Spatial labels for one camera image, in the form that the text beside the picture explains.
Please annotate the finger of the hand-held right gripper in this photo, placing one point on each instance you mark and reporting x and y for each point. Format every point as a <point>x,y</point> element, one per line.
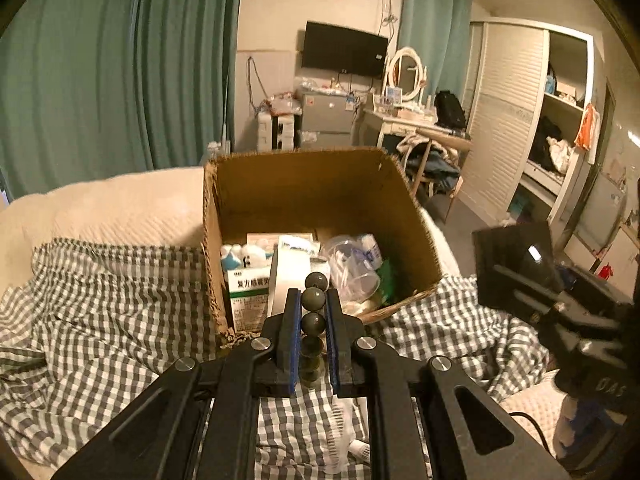
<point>562,274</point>
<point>530,285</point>

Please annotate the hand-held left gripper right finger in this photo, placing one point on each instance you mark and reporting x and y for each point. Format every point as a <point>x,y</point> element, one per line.
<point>331,360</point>

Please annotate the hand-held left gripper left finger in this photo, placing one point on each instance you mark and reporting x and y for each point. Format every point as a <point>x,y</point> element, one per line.
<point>296,360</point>

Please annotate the black square case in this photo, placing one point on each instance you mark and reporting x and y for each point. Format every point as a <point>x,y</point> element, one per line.
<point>510,245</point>

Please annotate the clear plastic box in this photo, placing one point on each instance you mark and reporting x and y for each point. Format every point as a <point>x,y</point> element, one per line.
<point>350,267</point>

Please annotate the brown cardboard box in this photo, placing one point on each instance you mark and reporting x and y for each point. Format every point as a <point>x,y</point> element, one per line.
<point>310,190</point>

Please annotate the person's right hand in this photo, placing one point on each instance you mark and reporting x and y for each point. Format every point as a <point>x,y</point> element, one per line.
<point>570,425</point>

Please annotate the small red object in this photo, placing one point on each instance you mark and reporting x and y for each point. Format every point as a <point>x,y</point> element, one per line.
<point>606,271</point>

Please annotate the white mesh strip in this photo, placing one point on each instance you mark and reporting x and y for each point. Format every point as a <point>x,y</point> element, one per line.
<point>342,430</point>

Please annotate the green white medicine box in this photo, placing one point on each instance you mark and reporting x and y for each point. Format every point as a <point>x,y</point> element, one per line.
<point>247,300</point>

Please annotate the white tape roll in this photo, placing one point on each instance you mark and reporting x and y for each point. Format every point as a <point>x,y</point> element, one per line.
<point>285,280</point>

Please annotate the small white tube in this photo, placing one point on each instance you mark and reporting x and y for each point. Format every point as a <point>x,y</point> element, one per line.
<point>361,449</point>

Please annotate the green plastic packet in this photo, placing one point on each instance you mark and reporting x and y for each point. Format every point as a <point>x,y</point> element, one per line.
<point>389,280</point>

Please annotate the white blue packet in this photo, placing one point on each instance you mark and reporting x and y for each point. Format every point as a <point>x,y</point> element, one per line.
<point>245,256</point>

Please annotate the white box blue print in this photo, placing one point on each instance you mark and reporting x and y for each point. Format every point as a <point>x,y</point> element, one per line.
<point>299,244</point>

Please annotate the beige small carton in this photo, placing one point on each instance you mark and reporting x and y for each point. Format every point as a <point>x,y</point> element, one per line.
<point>262,240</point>

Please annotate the orange cloth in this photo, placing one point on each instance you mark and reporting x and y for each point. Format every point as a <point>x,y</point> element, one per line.
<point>586,127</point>

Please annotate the clothes pile on chair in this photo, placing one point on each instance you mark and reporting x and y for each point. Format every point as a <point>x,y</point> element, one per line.
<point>435,165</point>

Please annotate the wooden chair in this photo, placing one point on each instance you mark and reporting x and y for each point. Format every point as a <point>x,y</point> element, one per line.
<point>450,140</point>

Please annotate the white slatted wardrobe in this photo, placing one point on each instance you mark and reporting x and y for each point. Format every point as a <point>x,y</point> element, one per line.
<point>505,110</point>

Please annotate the grey checked blanket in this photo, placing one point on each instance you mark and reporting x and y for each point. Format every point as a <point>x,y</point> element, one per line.
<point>125,320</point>

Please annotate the black backpack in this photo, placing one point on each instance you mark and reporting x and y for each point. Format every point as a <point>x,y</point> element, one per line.
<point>450,109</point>

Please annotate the white dressing table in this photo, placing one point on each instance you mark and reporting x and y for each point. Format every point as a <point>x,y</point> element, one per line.
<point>395,125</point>

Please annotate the large clear water bottle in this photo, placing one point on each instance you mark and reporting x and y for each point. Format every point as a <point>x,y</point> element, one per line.
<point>219,149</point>

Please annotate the white stacked boxes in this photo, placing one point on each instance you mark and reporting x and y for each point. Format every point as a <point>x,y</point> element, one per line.
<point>287,130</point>

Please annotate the grey fridge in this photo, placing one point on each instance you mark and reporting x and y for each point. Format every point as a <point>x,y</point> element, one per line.
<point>325,117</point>

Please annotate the white oval mirror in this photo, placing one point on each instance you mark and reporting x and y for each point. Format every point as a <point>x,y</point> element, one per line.
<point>407,75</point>

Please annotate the white quilted bed cover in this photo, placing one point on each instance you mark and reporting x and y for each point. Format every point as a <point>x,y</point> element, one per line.
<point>100,210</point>

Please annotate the plastic wrapped clutter pile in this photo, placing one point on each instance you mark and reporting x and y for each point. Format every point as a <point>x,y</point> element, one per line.
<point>287,102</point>

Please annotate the narrow green curtain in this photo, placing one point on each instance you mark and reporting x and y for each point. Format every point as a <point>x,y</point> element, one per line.
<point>435,25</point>

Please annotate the wide green curtain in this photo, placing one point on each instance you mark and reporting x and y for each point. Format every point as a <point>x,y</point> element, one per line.
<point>110,60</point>

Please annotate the black wall television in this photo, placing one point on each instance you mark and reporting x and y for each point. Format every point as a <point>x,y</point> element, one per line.
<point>345,50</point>

